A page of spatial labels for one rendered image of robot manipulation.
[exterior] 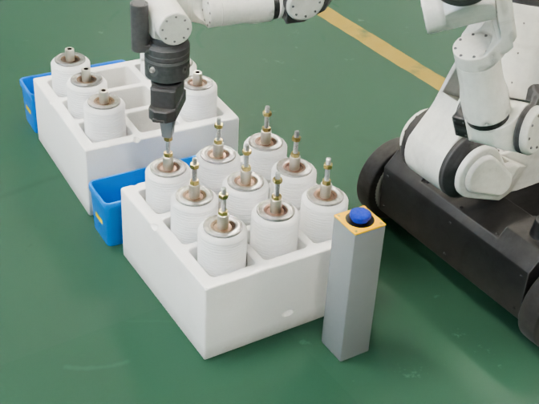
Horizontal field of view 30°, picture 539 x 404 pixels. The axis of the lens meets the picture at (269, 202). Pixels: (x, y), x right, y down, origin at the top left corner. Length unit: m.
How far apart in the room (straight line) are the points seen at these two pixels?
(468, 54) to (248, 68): 1.66
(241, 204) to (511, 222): 0.57
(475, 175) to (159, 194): 0.64
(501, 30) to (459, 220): 0.78
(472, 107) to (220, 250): 0.61
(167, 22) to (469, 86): 0.63
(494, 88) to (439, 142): 0.48
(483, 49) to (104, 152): 1.10
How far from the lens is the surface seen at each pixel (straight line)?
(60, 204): 2.46
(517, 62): 1.60
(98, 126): 2.34
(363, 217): 1.85
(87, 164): 2.33
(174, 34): 1.89
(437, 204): 2.19
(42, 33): 3.31
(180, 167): 2.10
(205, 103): 2.41
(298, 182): 2.08
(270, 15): 1.97
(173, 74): 1.95
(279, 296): 2.01
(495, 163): 2.00
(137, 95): 2.59
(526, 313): 2.05
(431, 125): 2.00
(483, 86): 1.50
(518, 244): 2.08
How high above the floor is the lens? 1.37
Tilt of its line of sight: 34 degrees down
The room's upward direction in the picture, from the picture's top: 3 degrees clockwise
